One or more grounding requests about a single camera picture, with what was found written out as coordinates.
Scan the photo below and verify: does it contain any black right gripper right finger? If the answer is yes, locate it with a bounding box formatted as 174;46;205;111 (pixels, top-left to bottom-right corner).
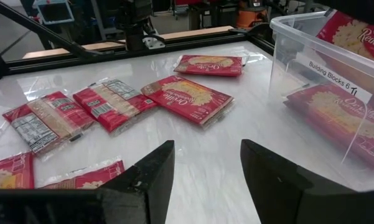
240;139;374;224

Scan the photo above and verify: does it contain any light wooden table board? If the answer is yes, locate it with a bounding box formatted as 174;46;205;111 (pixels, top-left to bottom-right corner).
22;25;235;60

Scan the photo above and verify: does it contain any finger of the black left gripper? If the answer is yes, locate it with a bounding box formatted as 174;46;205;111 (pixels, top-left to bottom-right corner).
312;0;374;25

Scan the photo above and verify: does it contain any orange shop vacuum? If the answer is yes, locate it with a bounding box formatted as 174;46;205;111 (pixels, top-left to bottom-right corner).
235;4;270;29

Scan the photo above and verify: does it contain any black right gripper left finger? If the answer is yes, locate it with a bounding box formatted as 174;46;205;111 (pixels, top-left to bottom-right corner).
0;139;175;224

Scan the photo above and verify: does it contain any clear plastic storage bin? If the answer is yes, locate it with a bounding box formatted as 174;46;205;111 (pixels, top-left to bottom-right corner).
267;11;374;192

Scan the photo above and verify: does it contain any black aluminium table frame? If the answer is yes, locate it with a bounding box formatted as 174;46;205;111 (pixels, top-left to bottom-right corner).
0;0;276;91

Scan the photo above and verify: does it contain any light blue framed screen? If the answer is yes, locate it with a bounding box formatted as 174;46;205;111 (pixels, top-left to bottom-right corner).
34;0;76;26

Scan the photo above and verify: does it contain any red popcorn bag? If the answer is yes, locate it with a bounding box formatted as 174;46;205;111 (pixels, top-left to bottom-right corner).
316;9;374;94
283;82;374;171
173;54;244;78
37;157;126;190
0;151;35;190
1;90;96;156
140;75;236;130
72;78;159;136

